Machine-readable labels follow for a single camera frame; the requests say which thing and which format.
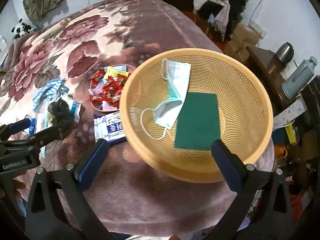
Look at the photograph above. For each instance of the cardboard boxes stack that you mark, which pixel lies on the cardboard boxes stack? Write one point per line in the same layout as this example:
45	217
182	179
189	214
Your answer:
242	37

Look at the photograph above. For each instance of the pile of clothes on chair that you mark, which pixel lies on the pile of clothes on chair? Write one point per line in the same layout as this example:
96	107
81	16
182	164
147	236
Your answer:
220	14

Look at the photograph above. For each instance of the light blue face mask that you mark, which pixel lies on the light blue face mask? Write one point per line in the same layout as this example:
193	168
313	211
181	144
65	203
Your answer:
177	76

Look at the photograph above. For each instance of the black mesh bath sponge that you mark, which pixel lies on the black mesh bath sponge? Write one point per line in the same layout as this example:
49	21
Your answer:
62	119

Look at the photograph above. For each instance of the pink candy plate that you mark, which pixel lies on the pink candy plate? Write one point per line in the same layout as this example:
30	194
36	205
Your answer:
106	86

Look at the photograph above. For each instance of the dark wooden side table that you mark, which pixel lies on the dark wooden side table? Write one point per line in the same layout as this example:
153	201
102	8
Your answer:
267	67

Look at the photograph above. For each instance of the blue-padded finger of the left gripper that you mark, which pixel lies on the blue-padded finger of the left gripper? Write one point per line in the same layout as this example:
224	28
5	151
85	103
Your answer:
6	131

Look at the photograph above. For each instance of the blue white zigzag cloth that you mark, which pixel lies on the blue white zigzag cloth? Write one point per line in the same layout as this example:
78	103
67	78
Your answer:
53	90

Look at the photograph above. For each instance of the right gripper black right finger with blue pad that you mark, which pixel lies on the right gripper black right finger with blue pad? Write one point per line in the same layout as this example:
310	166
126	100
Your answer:
262	206

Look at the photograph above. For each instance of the green scouring pad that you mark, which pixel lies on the green scouring pad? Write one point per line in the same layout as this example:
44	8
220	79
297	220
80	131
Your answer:
198	123

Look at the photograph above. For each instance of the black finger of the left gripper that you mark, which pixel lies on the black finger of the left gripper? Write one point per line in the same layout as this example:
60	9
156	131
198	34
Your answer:
46	136

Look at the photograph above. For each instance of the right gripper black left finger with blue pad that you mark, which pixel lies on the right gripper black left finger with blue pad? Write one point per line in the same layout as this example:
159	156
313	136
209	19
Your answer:
57	208

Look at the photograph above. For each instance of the steel electric kettle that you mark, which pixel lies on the steel electric kettle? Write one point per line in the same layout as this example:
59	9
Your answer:
285	53

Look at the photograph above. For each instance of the grey blue thermos jug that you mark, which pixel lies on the grey blue thermos jug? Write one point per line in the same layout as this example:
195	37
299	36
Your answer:
299	78

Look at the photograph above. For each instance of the packaged face mask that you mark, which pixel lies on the packaged face mask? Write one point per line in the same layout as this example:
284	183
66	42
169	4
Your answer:
42	119

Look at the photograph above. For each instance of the person's left hand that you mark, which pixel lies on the person's left hand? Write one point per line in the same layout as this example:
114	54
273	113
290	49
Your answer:
18	185

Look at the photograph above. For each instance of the blue white wet wipes pack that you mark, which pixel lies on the blue white wet wipes pack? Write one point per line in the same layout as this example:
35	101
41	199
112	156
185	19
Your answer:
109	128

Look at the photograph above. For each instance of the floral plush blanket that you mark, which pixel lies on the floral plush blanket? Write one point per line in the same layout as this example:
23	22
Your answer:
128	195

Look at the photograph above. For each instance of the panda plush toy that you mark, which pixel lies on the panda plush toy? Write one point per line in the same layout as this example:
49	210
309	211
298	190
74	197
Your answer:
21	29

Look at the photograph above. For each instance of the orange perforated plastic basket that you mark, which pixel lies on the orange perforated plastic basket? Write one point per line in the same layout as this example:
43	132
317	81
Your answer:
245	112

